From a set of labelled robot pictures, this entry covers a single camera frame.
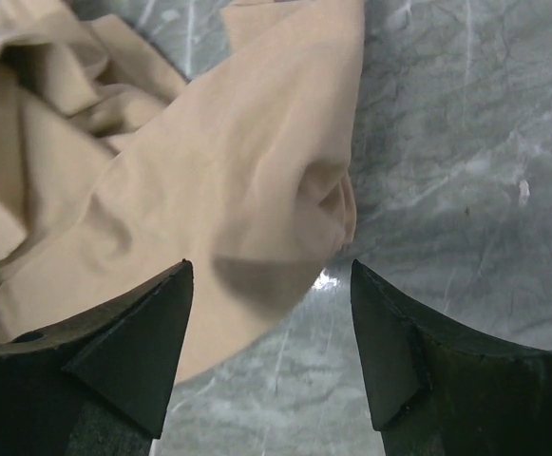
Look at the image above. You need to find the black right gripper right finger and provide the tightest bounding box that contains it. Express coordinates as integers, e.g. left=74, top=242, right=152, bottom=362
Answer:
left=351, top=262, right=552, bottom=456

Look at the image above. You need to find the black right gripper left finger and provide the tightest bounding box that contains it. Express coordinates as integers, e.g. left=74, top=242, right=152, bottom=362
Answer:
left=0, top=260, right=193, bottom=455

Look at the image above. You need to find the beige t shirt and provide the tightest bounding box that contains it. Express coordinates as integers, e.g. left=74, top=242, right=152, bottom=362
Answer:
left=0, top=1, right=365, bottom=381

